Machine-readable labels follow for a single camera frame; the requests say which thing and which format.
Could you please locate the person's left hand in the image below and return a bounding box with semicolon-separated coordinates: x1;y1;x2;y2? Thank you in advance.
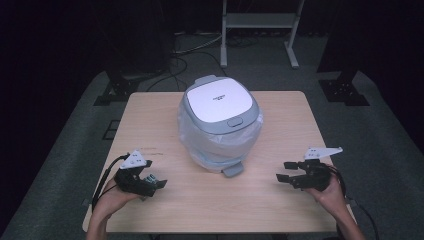
97;179;148;218

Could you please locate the white metal stand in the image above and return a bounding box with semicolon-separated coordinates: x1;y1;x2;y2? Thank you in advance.
219;0;306;70

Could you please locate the black floor cable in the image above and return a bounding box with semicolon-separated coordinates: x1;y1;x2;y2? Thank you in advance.
145;51;228;93

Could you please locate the translucent white trash bag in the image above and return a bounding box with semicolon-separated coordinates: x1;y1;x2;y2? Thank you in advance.
177;99;264;174

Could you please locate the person's right hand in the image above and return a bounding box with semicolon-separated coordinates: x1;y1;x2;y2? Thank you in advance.
304;173;348;216

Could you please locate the black stand base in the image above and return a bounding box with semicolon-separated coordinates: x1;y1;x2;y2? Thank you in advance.
318;68;370;107
93;69;141;107

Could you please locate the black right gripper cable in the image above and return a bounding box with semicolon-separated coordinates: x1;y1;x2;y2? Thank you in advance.
328;164;381;240

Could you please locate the white floor cable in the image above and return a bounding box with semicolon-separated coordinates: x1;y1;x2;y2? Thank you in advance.
172;31;224;56

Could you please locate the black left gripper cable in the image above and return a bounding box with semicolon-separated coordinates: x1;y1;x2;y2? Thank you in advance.
91;153;131;212

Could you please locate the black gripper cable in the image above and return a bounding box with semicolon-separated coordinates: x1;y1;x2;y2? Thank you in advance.
91;153;131;212
328;164;381;240

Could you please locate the dark floor outlet plate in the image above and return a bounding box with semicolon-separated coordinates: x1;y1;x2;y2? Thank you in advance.
101;119;122;141

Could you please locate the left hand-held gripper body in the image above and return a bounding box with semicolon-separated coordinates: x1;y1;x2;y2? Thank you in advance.
114;149;158;198

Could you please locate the grey white pedal trash can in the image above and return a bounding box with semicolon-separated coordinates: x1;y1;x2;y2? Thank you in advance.
177;74;264;178

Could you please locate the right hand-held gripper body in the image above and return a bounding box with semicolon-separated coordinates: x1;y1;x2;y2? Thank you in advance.
289;146;344;193

